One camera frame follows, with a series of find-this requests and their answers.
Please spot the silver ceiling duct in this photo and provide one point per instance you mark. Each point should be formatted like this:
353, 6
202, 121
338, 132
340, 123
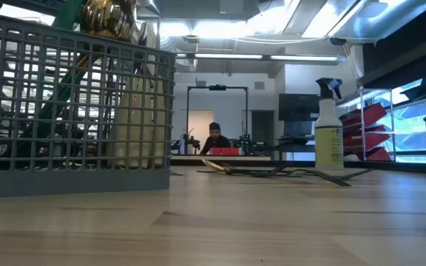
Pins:
383, 22

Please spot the grey silverware rack basket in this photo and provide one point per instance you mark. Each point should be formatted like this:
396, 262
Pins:
69, 183

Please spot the metal shelf frame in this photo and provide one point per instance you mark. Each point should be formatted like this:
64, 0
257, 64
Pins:
361, 111

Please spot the red storage bin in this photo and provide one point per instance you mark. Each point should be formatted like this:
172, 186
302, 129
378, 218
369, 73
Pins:
372, 138
364, 114
377, 154

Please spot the black background robot arm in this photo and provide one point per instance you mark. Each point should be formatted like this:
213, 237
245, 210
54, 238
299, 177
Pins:
246, 144
189, 143

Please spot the person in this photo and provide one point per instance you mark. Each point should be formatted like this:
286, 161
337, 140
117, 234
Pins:
214, 142

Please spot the long ceiling light strip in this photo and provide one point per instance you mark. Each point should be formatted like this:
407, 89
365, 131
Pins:
264, 57

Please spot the white spray bottle yellow label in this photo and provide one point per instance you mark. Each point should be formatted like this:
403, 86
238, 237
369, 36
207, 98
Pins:
329, 144

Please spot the red box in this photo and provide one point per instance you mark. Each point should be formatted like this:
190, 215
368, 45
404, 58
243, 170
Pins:
224, 151

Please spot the wall vent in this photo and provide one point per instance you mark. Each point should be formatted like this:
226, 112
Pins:
259, 85

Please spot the black background rig frame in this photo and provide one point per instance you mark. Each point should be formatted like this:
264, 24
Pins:
246, 111

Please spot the dark door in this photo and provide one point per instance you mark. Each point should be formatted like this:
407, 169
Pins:
263, 125

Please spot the black wall monitor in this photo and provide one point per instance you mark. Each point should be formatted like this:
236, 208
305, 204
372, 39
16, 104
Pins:
298, 107

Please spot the dark equipment cart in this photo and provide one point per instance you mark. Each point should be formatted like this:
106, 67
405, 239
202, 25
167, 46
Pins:
294, 147

